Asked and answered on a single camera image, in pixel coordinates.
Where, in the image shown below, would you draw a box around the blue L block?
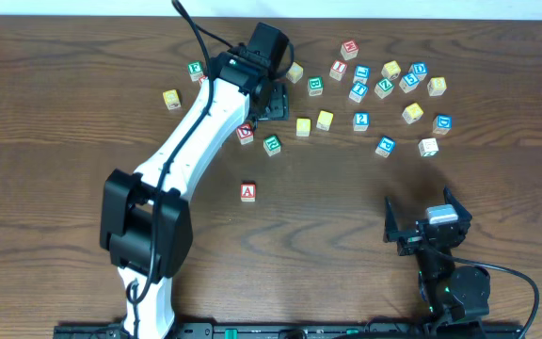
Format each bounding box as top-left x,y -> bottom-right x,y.
353,65 -> 371,84

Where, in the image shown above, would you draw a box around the blue P block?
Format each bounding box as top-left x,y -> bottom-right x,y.
375,137 -> 396,158

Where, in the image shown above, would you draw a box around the blue T block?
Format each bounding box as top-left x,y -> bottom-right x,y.
349,82 -> 369,103

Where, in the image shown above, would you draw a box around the green Z block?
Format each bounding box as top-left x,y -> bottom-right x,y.
375,78 -> 394,99

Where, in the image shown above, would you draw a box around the yellow block centre left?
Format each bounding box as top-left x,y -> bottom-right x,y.
296,118 -> 311,137

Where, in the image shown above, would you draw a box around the red U block lower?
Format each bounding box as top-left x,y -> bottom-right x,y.
236,123 -> 254,145

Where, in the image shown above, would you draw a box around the yellow 8 block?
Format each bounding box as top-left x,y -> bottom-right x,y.
427,77 -> 447,97

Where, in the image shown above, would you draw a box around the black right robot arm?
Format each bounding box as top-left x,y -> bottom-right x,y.
384,188 -> 490,326

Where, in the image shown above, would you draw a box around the red block top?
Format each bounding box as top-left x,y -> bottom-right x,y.
341,40 -> 359,61

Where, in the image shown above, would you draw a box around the blue d block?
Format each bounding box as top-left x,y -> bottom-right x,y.
433,114 -> 453,135
408,62 -> 428,81

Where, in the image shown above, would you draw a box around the blue D block upper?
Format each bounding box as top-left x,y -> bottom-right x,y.
408,62 -> 428,81

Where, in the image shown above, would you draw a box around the green F block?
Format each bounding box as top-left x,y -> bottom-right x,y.
187,61 -> 204,82

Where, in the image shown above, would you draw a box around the yellow block far left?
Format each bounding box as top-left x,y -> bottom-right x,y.
163,89 -> 181,110

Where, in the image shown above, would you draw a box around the red A block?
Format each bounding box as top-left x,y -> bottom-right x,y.
240,184 -> 256,202

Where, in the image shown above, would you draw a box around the yellow block upper right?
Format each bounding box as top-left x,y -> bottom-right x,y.
381,60 -> 401,81

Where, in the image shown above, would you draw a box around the yellow block centre right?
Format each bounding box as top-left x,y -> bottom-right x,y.
316,110 -> 334,131

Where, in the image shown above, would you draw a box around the red I block upper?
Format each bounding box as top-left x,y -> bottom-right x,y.
329,60 -> 347,81

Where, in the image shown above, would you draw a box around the green B block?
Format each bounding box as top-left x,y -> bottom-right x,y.
308,76 -> 324,96

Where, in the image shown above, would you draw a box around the yellow K block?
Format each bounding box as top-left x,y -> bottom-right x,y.
402,103 -> 423,124

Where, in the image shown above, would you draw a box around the blue 2 block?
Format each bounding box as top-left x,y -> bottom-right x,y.
353,112 -> 370,132

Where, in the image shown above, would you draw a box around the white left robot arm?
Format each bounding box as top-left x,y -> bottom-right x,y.
100,45 -> 292,338

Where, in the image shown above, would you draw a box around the yellow block upper middle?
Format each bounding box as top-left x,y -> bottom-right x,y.
286,62 -> 304,84

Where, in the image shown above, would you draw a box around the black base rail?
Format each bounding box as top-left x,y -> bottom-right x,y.
52,322 -> 521,339

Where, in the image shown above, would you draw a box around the blue D block lower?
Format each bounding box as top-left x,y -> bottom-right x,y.
433,114 -> 453,135

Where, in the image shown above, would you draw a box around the green R block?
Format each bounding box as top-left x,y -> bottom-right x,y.
263,136 -> 281,156

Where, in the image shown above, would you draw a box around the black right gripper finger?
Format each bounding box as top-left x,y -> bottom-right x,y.
443,186 -> 472,221
383,197 -> 399,242

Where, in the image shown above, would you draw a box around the blue 5 block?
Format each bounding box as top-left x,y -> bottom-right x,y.
399,73 -> 420,93

